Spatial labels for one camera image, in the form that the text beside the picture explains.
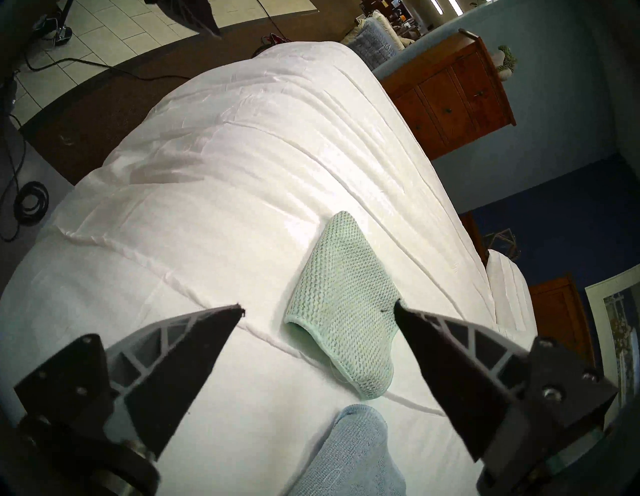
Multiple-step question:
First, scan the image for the dark hanging cloth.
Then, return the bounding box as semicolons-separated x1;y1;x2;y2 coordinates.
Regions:
144;0;222;40

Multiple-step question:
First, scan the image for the framed flower seascape picture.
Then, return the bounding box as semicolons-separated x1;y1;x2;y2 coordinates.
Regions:
585;264;640;428

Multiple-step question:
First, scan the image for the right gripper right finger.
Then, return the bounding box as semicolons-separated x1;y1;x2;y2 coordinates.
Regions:
393;299;620;465

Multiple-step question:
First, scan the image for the brown wooden nightstand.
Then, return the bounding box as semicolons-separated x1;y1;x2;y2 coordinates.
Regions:
459;211;490;267

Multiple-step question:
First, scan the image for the wheeled metal stand base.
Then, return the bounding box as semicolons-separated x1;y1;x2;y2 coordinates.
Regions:
32;0;76;47

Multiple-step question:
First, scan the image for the black coiled floor cable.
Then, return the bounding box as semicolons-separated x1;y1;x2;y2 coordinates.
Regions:
13;180;51;226

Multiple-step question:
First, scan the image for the small potted plant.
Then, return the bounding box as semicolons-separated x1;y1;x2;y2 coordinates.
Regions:
491;44;519;82

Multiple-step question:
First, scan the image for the white bed comforter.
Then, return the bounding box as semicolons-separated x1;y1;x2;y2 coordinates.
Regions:
0;41;540;496

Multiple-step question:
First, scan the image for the mint green hand towel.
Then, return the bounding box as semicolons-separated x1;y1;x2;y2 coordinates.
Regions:
284;210;403;401

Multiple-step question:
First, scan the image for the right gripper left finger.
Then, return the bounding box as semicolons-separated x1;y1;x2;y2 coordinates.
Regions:
14;303;246;459

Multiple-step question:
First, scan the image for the brown wooden dresser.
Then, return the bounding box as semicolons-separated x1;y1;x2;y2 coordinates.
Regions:
379;28;517;162

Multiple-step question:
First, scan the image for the red floor cable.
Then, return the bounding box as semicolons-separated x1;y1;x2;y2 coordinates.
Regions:
252;31;295;57

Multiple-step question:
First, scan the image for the light blue hand towel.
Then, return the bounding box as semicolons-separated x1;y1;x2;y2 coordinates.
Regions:
287;404;407;496

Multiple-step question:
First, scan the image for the beige grey sofa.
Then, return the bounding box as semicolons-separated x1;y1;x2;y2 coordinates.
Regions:
341;9;417;72

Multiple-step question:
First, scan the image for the geometric wire ornament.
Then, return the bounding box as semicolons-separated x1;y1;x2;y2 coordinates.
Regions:
484;228;522;261

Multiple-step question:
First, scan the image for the long black floor cable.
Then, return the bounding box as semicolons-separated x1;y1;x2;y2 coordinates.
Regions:
22;42;193;83

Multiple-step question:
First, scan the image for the long white pillow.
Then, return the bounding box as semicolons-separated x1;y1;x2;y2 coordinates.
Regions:
486;248;532;333

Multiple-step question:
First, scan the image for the brown wooden headboard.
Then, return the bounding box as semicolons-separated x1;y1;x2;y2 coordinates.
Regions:
529;273;597;368

